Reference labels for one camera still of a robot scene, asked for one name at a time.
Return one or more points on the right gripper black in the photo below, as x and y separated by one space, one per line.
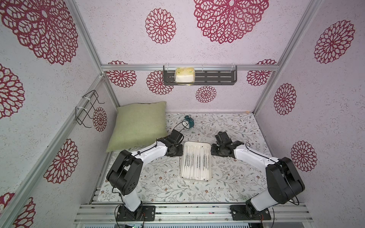
218 150

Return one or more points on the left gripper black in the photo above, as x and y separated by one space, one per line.
180 153

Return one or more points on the straw group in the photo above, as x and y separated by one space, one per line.
200 168
204 164
187 162
196 162

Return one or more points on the straw pile edge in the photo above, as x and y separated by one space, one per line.
183 160

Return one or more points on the white storage tray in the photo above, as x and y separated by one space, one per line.
200 144

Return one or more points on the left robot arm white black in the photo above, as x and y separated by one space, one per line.
125 172

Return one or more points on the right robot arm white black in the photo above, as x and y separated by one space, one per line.
283 180

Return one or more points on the teal alarm clock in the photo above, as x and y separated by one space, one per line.
188 122

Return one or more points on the green pillow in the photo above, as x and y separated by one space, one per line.
138 125

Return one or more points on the yellow sponge block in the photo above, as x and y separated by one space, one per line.
185 75

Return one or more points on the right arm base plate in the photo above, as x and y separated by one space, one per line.
244 212

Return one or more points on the dark metal wall shelf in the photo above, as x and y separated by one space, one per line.
204 77

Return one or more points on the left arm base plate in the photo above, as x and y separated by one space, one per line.
142 213

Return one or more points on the black wire wall rack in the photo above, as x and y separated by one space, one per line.
82 112

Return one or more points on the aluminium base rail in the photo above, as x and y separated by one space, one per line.
191 213

